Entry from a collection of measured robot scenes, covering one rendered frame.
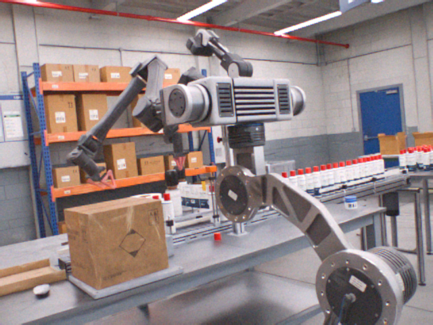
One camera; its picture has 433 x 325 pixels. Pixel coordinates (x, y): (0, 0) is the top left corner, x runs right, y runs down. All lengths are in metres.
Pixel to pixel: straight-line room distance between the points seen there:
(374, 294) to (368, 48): 9.31
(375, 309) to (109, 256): 0.88
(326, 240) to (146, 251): 0.70
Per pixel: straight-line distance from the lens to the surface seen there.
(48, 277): 1.78
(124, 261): 1.55
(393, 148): 7.56
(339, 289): 1.19
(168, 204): 2.06
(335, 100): 10.63
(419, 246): 3.68
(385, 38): 10.09
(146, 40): 7.40
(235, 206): 1.42
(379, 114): 10.00
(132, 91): 1.78
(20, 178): 6.25
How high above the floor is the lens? 1.33
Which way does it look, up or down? 3 degrees down
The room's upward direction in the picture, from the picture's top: 6 degrees counter-clockwise
